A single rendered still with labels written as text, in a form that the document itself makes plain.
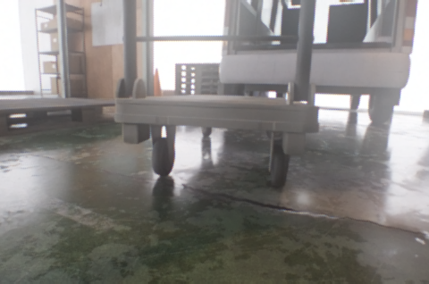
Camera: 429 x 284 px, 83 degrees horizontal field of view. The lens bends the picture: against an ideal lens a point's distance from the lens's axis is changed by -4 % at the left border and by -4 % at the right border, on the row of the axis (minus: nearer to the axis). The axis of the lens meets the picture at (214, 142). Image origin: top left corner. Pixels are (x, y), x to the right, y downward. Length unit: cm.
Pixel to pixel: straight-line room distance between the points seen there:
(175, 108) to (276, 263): 30
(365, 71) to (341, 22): 214
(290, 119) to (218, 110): 12
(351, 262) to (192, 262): 21
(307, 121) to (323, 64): 166
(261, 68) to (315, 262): 189
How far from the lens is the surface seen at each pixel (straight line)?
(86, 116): 167
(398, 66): 216
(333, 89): 230
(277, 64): 213
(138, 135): 50
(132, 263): 37
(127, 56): 51
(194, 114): 45
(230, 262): 36
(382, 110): 245
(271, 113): 44
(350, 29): 417
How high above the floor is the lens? 22
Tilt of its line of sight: 11 degrees down
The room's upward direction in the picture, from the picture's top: 2 degrees clockwise
